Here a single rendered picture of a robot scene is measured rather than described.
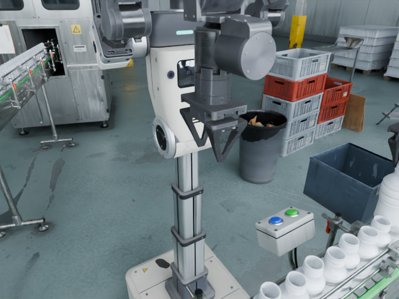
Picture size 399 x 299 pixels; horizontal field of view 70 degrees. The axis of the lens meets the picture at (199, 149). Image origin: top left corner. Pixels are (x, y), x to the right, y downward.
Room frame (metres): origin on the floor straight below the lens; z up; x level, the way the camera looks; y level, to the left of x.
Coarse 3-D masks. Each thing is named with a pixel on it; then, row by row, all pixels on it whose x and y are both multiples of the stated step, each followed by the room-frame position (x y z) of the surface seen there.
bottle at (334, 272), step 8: (328, 248) 0.43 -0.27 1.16; (336, 248) 0.44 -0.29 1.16; (328, 256) 0.42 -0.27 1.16; (336, 256) 0.43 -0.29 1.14; (344, 256) 0.41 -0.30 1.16; (328, 264) 0.41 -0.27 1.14; (336, 264) 0.41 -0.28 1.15; (328, 272) 0.40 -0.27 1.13; (336, 272) 0.40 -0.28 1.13; (344, 272) 0.41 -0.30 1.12; (328, 280) 0.40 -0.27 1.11; (336, 280) 0.39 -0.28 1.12; (328, 288) 0.39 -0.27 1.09; (336, 296) 0.39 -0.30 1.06
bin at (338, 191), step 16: (352, 144) 1.35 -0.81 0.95; (320, 160) 1.25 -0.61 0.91; (336, 160) 1.32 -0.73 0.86; (352, 160) 1.33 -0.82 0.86; (368, 160) 1.26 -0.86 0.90; (384, 160) 1.20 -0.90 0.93; (320, 176) 1.15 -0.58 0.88; (336, 176) 1.08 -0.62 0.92; (352, 176) 1.31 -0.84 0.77; (368, 176) 1.24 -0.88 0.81; (384, 176) 1.18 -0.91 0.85; (304, 192) 1.20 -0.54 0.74; (320, 192) 1.13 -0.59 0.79; (336, 192) 1.06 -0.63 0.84; (352, 192) 1.01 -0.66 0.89; (368, 192) 0.95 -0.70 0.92; (336, 208) 1.05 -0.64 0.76; (352, 208) 0.99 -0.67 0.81; (368, 208) 0.96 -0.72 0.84
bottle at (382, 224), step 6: (378, 216) 0.54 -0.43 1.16; (372, 222) 0.52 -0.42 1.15; (378, 222) 0.54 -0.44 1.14; (384, 222) 0.53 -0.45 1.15; (390, 222) 0.51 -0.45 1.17; (378, 228) 0.51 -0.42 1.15; (384, 228) 0.50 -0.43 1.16; (384, 234) 0.50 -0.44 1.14; (378, 240) 0.50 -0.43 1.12; (384, 240) 0.50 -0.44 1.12; (390, 240) 0.50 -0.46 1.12; (378, 246) 0.49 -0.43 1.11; (384, 246) 0.49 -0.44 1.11; (378, 252) 0.49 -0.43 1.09; (378, 264) 0.49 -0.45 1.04; (372, 270) 0.49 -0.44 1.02
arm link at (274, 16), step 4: (268, 12) 0.95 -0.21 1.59; (272, 12) 0.96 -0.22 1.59; (276, 12) 0.97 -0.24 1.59; (280, 12) 0.98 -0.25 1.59; (268, 16) 0.95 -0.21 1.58; (272, 16) 0.96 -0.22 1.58; (276, 16) 0.97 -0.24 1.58; (280, 16) 0.98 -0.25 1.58; (272, 20) 0.96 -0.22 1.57; (276, 20) 0.97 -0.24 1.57; (272, 24) 0.97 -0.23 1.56; (276, 24) 0.98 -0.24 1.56; (272, 28) 1.00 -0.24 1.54
